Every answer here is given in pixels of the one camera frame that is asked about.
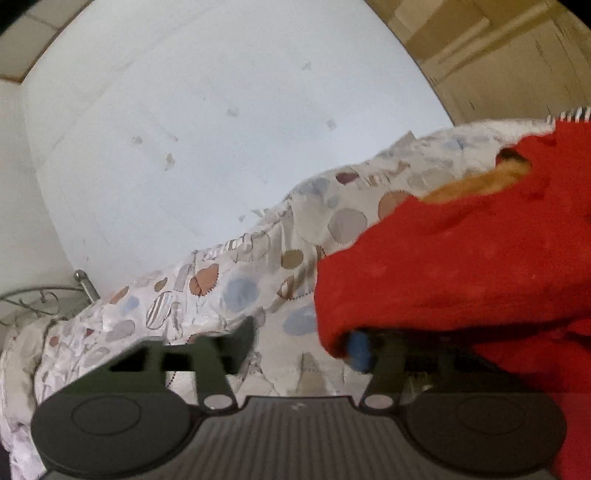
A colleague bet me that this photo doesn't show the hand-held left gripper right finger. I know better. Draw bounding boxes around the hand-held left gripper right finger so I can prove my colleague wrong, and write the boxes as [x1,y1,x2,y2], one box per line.
[344,329,513,412]

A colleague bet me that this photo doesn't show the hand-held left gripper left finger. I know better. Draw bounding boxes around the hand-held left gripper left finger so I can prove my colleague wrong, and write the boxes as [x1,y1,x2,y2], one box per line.
[107,316,257,412]

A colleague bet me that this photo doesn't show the red knit garment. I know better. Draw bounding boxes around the red knit garment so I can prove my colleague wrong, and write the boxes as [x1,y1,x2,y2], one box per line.
[314,117,591,480]

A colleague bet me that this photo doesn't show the patterned bed quilt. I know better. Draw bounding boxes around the patterned bed quilt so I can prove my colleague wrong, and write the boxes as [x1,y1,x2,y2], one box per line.
[0,117,555,480]

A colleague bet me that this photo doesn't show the orange cloth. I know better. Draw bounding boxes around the orange cloth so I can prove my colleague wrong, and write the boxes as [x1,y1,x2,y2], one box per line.
[422,154,532,204]

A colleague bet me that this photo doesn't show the brown cardboard sheet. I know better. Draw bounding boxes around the brown cardboard sheet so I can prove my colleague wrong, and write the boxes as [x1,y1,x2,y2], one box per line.
[365,0,591,125]

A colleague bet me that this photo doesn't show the metal bed frame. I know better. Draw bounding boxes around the metal bed frame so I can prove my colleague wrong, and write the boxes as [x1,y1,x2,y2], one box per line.
[0,269,100,324]

